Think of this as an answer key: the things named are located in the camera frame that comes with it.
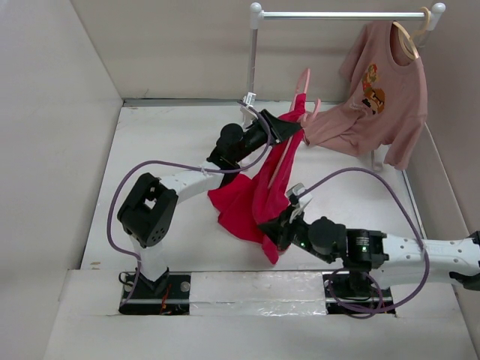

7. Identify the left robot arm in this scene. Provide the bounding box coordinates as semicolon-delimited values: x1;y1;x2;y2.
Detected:
117;107;305;298

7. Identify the wooden hanger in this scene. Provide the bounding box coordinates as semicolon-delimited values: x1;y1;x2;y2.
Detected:
392;7;431;60

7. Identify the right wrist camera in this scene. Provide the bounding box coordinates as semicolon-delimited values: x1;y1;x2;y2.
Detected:
286;183;313;209

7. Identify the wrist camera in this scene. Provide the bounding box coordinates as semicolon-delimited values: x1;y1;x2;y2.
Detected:
286;183;313;209
239;91;257;116

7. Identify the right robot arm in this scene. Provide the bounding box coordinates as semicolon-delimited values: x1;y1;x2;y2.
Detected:
259;208;479;295

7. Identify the pink plastic hanger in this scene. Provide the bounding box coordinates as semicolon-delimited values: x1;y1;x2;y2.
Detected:
268;67;311;189

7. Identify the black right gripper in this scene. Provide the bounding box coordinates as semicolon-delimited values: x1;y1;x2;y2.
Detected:
256;207;335;266

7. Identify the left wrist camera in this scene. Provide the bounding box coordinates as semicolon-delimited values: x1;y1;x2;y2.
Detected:
239;91;257;116

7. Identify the white clothes rack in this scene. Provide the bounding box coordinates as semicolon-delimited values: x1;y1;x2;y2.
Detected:
238;1;447;173

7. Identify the red t shirt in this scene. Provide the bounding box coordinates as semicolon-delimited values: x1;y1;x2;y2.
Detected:
208;93;309;266

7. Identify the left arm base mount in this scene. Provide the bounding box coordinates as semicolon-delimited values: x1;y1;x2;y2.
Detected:
118;271;192;316

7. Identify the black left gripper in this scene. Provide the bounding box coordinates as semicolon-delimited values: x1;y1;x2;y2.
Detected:
232;108;299;162

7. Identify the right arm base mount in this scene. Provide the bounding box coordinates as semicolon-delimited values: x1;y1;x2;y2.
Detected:
322;271;394;320

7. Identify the pink printed t shirt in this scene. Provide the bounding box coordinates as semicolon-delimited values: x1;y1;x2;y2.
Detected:
302;21;428;170

